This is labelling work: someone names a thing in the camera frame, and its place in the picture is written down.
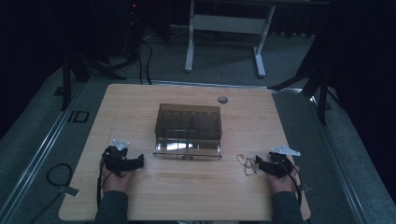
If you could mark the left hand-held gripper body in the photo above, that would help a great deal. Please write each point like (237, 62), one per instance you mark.
(115, 158)

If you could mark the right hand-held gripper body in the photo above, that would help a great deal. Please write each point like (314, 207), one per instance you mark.
(281, 163)

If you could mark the person's left hand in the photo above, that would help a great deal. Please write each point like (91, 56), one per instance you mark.
(117, 182)

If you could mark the brown transparent storage box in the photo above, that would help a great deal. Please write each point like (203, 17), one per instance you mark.
(188, 130)

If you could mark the grey round table grommet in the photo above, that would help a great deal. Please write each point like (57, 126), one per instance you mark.
(222, 100)

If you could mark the black metal stand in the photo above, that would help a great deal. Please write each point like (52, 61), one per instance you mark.
(322, 93)
(66, 84)

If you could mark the metal floor rail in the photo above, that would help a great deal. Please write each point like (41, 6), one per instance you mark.
(336, 161)
(40, 149)

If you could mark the white desk frame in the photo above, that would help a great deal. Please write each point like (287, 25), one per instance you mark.
(227, 25)

